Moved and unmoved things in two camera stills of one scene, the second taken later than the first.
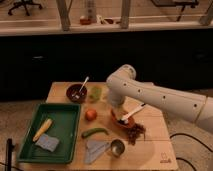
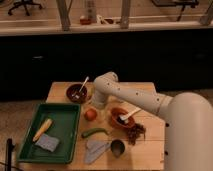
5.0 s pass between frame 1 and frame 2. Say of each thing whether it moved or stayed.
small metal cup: stayed
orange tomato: stayed
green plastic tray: stayed
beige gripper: moved
